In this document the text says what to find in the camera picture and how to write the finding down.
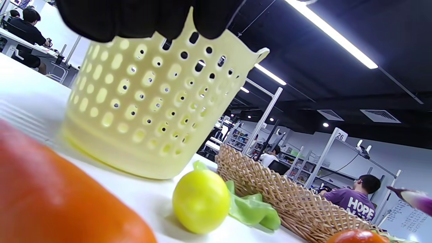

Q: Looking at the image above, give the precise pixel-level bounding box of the person's left hand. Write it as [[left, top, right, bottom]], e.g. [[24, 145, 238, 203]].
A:
[[56, 0, 245, 43]]

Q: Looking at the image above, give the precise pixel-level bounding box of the yellow perforated plastic basket container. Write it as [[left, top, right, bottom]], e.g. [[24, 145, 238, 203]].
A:
[[62, 7, 270, 180]]

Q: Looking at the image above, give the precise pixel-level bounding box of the yellow lemon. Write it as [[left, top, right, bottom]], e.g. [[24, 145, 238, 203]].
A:
[[172, 169, 232, 235]]

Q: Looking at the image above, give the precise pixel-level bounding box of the carrot with green leaves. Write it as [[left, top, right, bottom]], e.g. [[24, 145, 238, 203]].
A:
[[0, 118, 157, 243]]

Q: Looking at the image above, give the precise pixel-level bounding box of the light green lettuce leaf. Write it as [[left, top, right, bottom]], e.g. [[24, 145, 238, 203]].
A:
[[193, 160, 281, 232]]

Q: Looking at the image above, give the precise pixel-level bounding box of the oval wicker basket container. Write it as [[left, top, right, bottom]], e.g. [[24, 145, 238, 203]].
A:
[[215, 143, 388, 243]]

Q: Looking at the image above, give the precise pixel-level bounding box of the orange fruit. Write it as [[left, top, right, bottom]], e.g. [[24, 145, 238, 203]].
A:
[[326, 229, 390, 243]]

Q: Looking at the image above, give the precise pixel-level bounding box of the purple eggplant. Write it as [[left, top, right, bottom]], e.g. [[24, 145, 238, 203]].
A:
[[386, 186, 432, 216]]

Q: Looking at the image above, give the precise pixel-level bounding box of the short ceiling light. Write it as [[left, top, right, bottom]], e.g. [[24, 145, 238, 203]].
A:
[[254, 63, 287, 85]]

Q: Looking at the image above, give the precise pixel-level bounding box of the long ceiling light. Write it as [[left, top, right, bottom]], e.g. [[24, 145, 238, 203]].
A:
[[285, 0, 378, 70]]

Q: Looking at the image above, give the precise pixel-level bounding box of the small white ceiling vent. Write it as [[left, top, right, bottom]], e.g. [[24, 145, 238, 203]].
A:
[[317, 110, 345, 121]]

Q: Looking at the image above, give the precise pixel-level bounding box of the large white ceiling vent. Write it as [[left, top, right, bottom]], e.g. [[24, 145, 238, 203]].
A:
[[359, 109, 402, 124]]

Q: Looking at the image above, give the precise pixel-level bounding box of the white sheet with writing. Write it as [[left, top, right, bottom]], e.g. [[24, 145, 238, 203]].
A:
[[380, 199, 429, 233]]

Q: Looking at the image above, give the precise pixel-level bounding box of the plain white metal post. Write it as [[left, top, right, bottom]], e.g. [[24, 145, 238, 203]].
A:
[[241, 87, 283, 156]]

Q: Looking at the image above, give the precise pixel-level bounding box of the white post with tag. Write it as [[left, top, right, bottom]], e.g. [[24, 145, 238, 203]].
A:
[[304, 128, 348, 189]]

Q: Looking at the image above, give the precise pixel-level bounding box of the white sensor on frame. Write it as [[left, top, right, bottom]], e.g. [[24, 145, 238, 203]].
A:
[[356, 139, 372, 159]]

